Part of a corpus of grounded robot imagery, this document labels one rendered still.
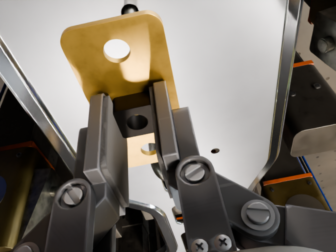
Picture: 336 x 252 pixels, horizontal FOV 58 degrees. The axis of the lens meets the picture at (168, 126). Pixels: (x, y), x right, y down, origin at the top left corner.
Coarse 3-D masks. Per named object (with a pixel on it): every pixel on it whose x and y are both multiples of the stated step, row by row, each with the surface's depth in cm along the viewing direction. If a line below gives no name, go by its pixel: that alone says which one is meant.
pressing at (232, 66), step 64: (0, 0) 18; (64, 0) 19; (128, 0) 19; (192, 0) 20; (256, 0) 20; (0, 64) 21; (64, 64) 22; (192, 64) 23; (256, 64) 24; (64, 128) 27; (256, 128) 30
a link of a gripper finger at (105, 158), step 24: (96, 96) 12; (96, 120) 11; (96, 144) 10; (120, 144) 13; (96, 168) 10; (120, 168) 12; (96, 192) 10; (120, 192) 11; (48, 216) 10; (96, 216) 10; (24, 240) 9; (96, 240) 10
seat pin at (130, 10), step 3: (123, 6) 20; (126, 6) 20; (129, 6) 20; (132, 6) 20; (135, 6) 20; (123, 9) 20; (126, 9) 19; (129, 9) 19; (132, 9) 19; (135, 9) 20; (123, 12) 20; (126, 12) 19; (129, 12) 19
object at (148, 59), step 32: (64, 32) 11; (96, 32) 11; (128, 32) 11; (160, 32) 11; (96, 64) 12; (128, 64) 12; (160, 64) 12; (128, 96) 13; (128, 128) 13; (128, 160) 16
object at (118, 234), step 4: (120, 216) 47; (120, 220) 47; (116, 224) 44; (120, 224) 47; (116, 228) 44; (120, 228) 46; (116, 232) 45; (120, 232) 46; (116, 236) 46; (120, 236) 46
